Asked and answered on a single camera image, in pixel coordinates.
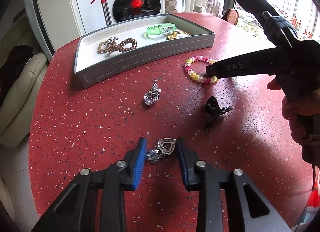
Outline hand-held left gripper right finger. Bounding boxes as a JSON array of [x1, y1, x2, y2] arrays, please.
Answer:
[[176, 136, 292, 232]]

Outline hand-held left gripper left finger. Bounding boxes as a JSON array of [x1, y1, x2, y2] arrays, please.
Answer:
[[31, 136, 148, 232]]

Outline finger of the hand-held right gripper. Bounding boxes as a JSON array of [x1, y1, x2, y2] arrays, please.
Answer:
[[205, 50, 276, 79]]

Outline silver heart earring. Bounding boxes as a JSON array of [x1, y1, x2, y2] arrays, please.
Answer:
[[143, 79, 162, 108], [146, 137, 177, 164]]

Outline pink yellow beaded bracelet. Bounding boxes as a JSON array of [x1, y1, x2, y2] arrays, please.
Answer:
[[185, 55, 219, 85]]

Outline green translucent bangle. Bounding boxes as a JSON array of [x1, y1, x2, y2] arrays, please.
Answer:
[[143, 23, 177, 38]]

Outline brown spiral hair tie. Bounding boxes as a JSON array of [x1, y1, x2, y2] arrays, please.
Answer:
[[113, 37, 138, 53]]

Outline gold chain bracelet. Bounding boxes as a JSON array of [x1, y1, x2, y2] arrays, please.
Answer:
[[97, 36, 119, 54]]

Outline grey jewelry tray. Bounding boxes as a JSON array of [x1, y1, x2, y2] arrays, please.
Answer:
[[72, 13, 216, 89]]

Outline person's right hand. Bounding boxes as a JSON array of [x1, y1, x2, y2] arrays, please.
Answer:
[[266, 79, 320, 165]]

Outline red window decal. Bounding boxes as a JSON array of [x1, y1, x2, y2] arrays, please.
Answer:
[[279, 9, 314, 40]]

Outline black claw hair clip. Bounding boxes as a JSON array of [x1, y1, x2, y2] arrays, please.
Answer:
[[202, 96, 233, 129]]

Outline brown chair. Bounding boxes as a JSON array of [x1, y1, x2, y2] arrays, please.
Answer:
[[221, 8, 240, 26]]

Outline white towel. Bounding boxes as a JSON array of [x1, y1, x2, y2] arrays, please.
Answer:
[[206, 0, 223, 18]]

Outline cream sofa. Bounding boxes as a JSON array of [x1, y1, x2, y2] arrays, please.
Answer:
[[0, 51, 50, 145]]

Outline white cabinet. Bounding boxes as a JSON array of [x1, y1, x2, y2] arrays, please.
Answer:
[[34, 0, 111, 57]]

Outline thin black cable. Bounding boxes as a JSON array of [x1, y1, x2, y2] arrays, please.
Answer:
[[294, 164, 318, 232]]

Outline red handled mop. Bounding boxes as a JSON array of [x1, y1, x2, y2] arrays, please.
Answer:
[[90, 0, 112, 26]]

